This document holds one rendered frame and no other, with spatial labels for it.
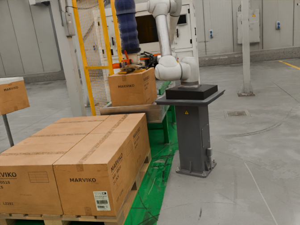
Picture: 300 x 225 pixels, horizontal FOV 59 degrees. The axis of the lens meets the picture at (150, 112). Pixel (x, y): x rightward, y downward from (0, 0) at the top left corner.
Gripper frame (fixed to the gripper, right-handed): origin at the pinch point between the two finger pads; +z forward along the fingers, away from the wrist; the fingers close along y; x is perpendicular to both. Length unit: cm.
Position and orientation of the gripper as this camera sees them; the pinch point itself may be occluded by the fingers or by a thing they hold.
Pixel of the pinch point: (139, 61)
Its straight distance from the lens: 294.7
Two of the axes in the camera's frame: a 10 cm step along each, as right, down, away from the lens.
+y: 1.2, 9.6, 2.4
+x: 1.9, -2.6, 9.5
